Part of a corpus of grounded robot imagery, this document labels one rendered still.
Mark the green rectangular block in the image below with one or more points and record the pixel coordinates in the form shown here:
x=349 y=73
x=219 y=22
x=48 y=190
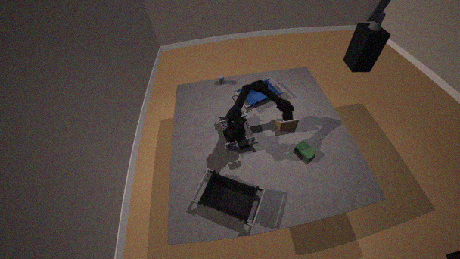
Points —
x=305 y=151

